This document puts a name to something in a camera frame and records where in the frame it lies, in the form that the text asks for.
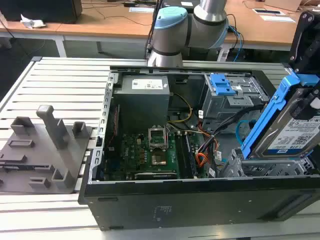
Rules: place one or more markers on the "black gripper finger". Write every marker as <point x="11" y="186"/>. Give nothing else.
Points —
<point x="311" y="107"/>

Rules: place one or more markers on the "hard disk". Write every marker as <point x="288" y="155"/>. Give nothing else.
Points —
<point x="285" y="136"/>

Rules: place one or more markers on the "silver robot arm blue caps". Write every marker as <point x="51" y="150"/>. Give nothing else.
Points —
<point x="170" y="37"/>

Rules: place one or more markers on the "metal disk bay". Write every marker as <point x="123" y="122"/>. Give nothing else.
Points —
<point x="262" y="167"/>

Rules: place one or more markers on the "black expansion slot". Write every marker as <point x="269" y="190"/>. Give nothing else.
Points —
<point x="155" y="175"/>

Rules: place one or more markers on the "white paper sheet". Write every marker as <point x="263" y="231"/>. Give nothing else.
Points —
<point x="277" y="18"/>
<point x="141" y="10"/>

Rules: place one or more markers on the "metal drive cage blue latch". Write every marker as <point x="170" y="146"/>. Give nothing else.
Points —
<point x="225" y="107"/>

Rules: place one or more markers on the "small white plug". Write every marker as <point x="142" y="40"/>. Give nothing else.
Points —
<point x="218" y="155"/>

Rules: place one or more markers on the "black PC case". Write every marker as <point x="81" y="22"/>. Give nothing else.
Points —
<point x="200" y="200"/>

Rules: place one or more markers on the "CPU socket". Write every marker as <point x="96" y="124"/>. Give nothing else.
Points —
<point x="158" y="160"/>

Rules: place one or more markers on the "grey power supply unit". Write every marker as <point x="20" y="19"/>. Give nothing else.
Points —
<point x="142" y="105"/>

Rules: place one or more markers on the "green motherboard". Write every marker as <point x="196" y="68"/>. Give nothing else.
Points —
<point x="132" y="155"/>

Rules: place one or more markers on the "wooden desk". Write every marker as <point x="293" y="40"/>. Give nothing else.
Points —
<point x="112" y="27"/>

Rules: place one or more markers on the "black box on desk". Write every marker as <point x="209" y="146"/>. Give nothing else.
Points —
<point x="42" y="10"/>

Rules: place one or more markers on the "grey parts rack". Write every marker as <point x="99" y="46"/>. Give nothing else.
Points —
<point x="45" y="160"/>

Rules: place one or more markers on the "crumpled white tissue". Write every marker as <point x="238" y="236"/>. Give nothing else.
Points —
<point x="33" y="23"/>

